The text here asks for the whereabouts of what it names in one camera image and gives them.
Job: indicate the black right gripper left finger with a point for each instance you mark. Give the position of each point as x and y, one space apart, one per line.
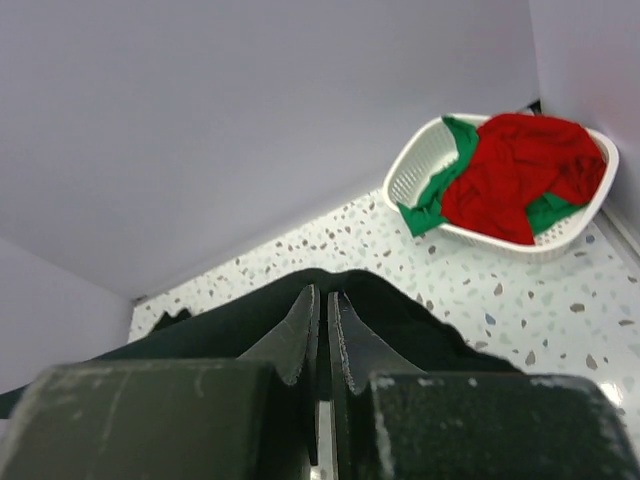
253 417

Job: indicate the folded black t-shirt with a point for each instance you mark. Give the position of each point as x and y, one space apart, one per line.
168 320

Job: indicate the green t-shirt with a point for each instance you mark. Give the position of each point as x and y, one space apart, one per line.
440 195

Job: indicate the red t-shirt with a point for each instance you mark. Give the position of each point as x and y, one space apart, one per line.
518 160

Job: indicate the white plastic laundry basket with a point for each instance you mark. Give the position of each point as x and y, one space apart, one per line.
433 148

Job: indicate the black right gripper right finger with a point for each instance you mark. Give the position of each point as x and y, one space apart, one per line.
392 420

